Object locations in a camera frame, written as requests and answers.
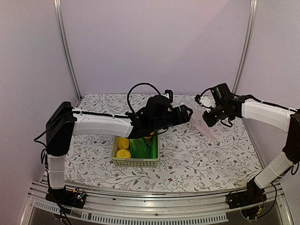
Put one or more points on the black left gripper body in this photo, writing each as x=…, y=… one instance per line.
x=162, y=124

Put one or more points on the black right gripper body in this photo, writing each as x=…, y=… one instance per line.
x=221, y=114

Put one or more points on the clear zip top bag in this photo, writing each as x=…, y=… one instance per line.
x=198, y=121

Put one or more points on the yellow orange mango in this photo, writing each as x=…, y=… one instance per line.
x=150, y=136

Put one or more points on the green white bok choy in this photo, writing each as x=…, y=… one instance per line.
x=140, y=148

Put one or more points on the yellow lemon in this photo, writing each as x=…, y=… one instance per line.
x=123, y=153
x=123, y=143

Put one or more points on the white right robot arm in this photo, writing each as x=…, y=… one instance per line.
x=285, y=119

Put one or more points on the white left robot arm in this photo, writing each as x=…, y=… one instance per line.
x=68, y=121

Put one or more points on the dark green cucumber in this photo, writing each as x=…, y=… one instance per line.
x=154, y=147

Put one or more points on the floral tablecloth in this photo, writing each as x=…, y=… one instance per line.
x=190, y=160

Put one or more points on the pale green perforated basket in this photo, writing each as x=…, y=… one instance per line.
x=133, y=162

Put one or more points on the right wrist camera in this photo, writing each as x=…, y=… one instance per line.
x=205, y=101

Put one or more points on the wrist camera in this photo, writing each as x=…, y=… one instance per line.
x=169, y=94
x=205, y=101

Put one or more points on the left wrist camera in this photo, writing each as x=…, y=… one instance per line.
x=169, y=94

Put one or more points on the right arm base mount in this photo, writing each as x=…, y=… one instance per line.
x=252, y=195

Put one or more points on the aluminium front rail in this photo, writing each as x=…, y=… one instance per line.
x=108, y=206

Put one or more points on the right aluminium corner post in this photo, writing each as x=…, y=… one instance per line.
x=246, y=45

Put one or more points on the aluminium corner post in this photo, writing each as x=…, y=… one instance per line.
x=246, y=45
x=65, y=48

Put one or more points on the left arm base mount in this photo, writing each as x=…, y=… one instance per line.
x=62, y=197

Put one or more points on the left aluminium corner post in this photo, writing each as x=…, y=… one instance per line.
x=65, y=48

